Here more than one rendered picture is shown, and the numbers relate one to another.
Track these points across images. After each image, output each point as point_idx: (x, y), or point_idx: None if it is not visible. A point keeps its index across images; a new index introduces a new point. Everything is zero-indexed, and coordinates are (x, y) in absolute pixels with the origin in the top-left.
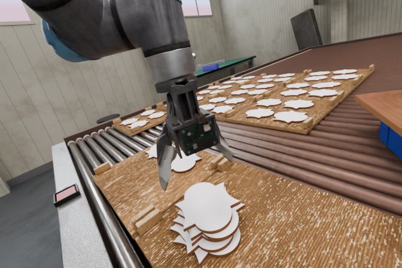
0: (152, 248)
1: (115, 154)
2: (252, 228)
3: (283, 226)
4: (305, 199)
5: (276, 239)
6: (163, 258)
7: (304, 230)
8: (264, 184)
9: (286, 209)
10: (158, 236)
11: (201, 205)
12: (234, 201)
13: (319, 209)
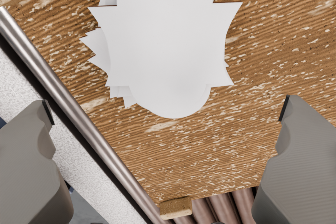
0: (48, 45)
1: None
2: (218, 92)
3: (255, 110)
4: (328, 92)
5: (231, 118)
6: (72, 72)
7: (270, 124)
8: (322, 17)
9: (287, 91)
10: (57, 26)
11: (153, 52)
12: (220, 81)
13: (319, 113)
